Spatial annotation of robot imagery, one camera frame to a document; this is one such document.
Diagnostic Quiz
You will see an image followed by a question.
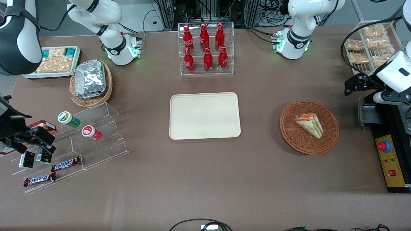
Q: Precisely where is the triangle sandwich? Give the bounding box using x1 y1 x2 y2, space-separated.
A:
294 112 324 139

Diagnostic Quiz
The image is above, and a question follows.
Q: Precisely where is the oval tan wicker basket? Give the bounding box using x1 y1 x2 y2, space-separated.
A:
69 59 113 108

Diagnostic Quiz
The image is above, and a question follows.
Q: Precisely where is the white rectangular snack tray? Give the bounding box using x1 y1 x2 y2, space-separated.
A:
22 46 81 79

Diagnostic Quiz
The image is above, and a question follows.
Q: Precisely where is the round brown wicker basket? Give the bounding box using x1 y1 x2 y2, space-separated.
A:
279 100 340 156

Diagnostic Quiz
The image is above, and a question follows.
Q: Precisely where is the cream plastic tray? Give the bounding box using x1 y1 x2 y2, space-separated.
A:
169 92 241 141

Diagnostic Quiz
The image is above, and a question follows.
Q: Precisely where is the small black box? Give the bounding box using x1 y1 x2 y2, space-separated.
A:
36 147 52 164
18 151 35 169

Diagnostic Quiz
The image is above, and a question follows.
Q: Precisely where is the clear wrapped pastry pack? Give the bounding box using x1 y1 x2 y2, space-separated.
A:
36 57 56 73
371 48 395 67
363 25 386 39
366 37 391 50
48 48 67 58
53 56 74 73
345 39 365 52
348 52 370 64

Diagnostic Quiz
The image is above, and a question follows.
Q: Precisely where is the brown snickers bar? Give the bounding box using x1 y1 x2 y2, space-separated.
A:
23 172 57 187
51 156 82 173

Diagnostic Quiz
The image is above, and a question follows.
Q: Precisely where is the red brown chocolate box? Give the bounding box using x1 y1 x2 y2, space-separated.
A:
26 120 57 135

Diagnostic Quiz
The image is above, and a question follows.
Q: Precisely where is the clear plastic bin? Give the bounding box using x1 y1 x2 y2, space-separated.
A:
398 104 411 135

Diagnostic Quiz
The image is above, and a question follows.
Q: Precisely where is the black conveyor machine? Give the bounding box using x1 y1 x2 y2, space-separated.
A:
358 93 411 193

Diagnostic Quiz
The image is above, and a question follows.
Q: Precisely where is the green lid snack cup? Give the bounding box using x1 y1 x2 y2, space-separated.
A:
57 111 81 128

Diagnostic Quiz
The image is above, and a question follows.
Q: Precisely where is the red lid snack cup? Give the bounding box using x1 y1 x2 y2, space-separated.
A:
81 125 102 141

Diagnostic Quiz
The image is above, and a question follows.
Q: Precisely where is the clear acrylic stepped display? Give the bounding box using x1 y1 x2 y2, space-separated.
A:
11 102 129 194

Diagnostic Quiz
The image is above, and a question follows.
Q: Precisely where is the yellow control panel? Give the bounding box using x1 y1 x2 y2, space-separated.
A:
375 134 407 188

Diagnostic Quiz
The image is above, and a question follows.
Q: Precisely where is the silver foil pouch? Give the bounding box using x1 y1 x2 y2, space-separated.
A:
75 60 106 95
77 66 107 99

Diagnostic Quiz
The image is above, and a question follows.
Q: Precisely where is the clear acrylic bottle rack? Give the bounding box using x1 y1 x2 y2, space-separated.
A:
178 21 235 76

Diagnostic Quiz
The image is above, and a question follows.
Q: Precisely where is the red cola bottle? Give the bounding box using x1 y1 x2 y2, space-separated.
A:
215 22 225 52
199 23 210 52
218 46 228 72
203 47 214 72
183 48 195 73
183 25 195 53

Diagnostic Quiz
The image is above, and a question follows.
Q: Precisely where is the white wire rack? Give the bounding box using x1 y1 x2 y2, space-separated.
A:
343 20 403 76

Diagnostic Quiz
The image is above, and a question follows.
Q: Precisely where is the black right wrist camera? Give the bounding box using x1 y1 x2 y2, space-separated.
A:
31 127 56 146

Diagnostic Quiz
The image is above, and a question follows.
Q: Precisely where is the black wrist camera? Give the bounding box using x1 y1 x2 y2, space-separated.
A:
31 127 56 146
360 74 385 89

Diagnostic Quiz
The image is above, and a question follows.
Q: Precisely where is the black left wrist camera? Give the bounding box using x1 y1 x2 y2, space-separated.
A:
360 74 385 89

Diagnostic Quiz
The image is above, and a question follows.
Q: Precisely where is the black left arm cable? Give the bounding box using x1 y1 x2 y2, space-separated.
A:
340 16 411 85

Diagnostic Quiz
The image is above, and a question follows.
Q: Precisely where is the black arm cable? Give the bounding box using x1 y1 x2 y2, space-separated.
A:
340 16 411 85
39 3 77 32

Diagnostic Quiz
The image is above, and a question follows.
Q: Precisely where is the grey metal bracket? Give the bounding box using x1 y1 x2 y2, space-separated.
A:
358 97 383 128

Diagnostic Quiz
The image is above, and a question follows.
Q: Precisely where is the black base power cable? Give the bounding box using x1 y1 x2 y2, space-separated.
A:
246 27 278 44

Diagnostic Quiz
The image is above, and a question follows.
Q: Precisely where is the black cable bundle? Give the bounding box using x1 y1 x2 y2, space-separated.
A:
260 0 293 26

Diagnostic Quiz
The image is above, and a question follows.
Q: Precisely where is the aluminium frame post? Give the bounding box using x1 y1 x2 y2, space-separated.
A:
244 0 260 28
157 0 175 29

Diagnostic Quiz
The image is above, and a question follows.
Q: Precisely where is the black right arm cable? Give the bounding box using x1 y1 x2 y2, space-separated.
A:
39 3 77 32

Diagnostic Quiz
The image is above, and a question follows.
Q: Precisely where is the black looped cable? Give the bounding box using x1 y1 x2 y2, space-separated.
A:
169 219 232 231

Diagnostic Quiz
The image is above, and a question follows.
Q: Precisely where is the thin black cable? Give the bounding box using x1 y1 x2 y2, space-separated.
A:
283 226 390 231

